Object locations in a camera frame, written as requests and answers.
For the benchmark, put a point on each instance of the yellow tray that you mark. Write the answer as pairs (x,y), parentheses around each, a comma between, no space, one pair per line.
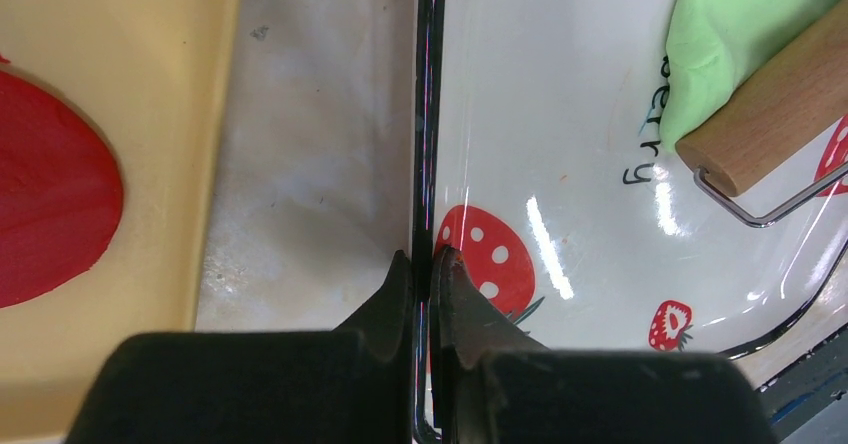
(151,76)

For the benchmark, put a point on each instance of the red dough disc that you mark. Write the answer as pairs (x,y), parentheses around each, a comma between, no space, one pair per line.
(61,192)

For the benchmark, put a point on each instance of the green dough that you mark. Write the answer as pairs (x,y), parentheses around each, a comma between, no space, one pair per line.
(713,46)

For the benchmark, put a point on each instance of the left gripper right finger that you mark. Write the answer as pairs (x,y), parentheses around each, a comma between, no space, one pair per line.
(492,383)

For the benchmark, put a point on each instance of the wooden rolling pin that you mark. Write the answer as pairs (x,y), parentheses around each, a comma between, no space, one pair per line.
(783,106)

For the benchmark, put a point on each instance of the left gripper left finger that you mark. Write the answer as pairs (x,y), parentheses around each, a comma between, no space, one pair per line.
(351,384)

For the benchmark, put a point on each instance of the white strawberry tray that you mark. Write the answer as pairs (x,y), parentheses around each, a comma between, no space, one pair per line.
(539,164)

